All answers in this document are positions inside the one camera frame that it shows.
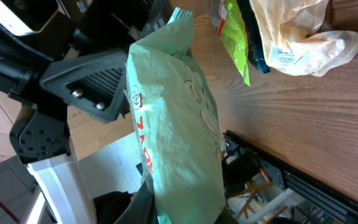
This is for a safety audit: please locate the blue cookie packet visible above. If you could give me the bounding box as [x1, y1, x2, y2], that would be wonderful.
[237, 0, 270, 73]

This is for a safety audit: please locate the white barcode scanner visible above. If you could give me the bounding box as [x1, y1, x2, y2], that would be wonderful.
[0, 0, 75, 37]

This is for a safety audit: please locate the mint green snack packet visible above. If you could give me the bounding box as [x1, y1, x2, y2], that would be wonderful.
[127, 8, 226, 223]

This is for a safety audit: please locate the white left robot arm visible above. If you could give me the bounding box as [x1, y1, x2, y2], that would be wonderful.
[0, 0, 166, 223]

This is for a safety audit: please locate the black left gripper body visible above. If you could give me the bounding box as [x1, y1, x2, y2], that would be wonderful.
[0, 0, 173, 103]

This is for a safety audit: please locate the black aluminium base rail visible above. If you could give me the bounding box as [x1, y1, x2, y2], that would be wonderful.
[222, 131, 358, 223]

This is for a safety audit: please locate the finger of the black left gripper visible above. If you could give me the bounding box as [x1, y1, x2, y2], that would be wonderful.
[40, 49, 130, 123]

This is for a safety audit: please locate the green clear snack packet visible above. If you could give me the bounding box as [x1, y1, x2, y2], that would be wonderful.
[208, 0, 250, 86]

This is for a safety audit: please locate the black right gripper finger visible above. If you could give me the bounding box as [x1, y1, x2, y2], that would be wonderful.
[114, 182, 158, 224]

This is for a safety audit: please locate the beige crumpled plastic bag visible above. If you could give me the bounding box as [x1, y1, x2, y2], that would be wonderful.
[250, 0, 358, 77]

